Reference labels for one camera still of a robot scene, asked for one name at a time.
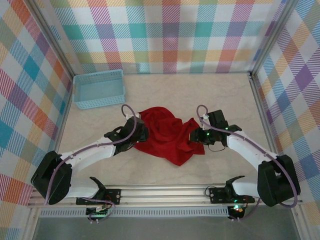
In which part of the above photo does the aluminium lower frame bar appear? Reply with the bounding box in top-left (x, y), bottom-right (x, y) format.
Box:
top-left (289, 206), bottom-right (310, 240)
top-left (22, 207), bottom-right (42, 240)

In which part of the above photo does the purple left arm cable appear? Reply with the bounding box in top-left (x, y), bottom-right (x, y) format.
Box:
top-left (44, 104), bottom-right (138, 225)

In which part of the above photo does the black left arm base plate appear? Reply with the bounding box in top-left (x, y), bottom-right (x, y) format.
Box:
top-left (75, 188), bottom-right (123, 206)

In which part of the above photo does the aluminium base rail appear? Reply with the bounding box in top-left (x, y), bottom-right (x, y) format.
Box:
top-left (26, 185), bottom-right (303, 208)

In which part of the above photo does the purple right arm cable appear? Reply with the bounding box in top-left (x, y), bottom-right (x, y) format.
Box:
top-left (196, 104), bottom-right (302, 223)

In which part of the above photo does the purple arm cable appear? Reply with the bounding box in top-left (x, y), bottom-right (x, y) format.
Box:
top-left (196, 104), bottom-right (302, 223)
top-left (44, 104), bottom-right (138, 225)

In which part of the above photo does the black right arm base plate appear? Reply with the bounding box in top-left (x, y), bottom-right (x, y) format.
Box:
top-left (208, 186), bottom-right (256, 205)

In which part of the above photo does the light blue plastic basket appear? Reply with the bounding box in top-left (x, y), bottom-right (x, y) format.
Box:
top-left (72, 69), bottom-right (126, 111)

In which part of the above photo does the aluminium table side rail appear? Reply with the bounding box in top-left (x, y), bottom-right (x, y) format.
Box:
top-left (43, 74), bottom-right (76, 187)
top-left (247, 71), bottom-right (287, 186)

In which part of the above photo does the red t-shirt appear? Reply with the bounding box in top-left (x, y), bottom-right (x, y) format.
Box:
top-left (133, 106), bottom-right (206, 167)

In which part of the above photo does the aluminium frame post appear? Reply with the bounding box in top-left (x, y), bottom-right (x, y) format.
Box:
top-left (248, 0), bottom-right (301, 77)
top-left (26, 0), bottom-right (77, 78)

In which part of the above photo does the grey slotted cable duct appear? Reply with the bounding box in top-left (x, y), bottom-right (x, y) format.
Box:
top-left (39, 206), bottom-right (230, 219)

